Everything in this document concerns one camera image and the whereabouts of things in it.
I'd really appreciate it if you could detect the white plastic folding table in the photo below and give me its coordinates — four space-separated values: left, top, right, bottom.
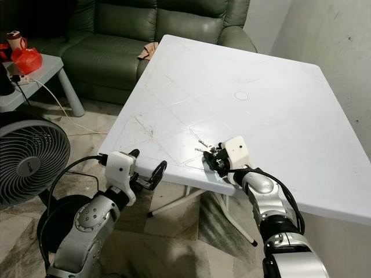
97 35 371 248

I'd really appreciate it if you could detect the brown crumpled cloth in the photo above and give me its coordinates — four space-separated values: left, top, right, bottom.
137 41 161 61

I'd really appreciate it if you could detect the grey floor fan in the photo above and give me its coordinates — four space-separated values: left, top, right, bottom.
0 118 94 255

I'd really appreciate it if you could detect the small grey side table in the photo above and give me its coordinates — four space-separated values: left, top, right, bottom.
0 54 86 118

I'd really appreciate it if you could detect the green leather sofa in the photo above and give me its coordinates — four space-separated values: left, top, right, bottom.
29 0 259 106

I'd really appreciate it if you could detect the white power strip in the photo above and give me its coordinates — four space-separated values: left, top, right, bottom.
9 72 34 87

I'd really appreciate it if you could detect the red plastic bag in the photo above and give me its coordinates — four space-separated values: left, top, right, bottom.
12 47 43 75

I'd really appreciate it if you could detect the black bottle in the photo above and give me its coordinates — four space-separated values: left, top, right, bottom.
0 56 16 97

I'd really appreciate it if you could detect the brown cup with lid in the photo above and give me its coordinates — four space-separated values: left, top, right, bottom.
7 30 27 54

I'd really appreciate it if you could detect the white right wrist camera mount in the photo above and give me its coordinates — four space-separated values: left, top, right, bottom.
224 136 253 172

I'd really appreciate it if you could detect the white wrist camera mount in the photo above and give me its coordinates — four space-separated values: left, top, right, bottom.
105 152 139 190
224 136 253 172

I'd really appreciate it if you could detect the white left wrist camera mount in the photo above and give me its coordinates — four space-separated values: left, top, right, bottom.
105 152 139 190

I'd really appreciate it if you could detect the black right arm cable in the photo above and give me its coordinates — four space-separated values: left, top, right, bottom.
231 166 306 236

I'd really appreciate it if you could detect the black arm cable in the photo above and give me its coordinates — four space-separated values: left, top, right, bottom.
38 155 111 274
231 166 306 236

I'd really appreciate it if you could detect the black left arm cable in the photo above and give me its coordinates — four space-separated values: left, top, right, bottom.
38 155 111 274

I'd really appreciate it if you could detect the white power cable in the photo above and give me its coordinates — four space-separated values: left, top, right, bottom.
34 78 103 137

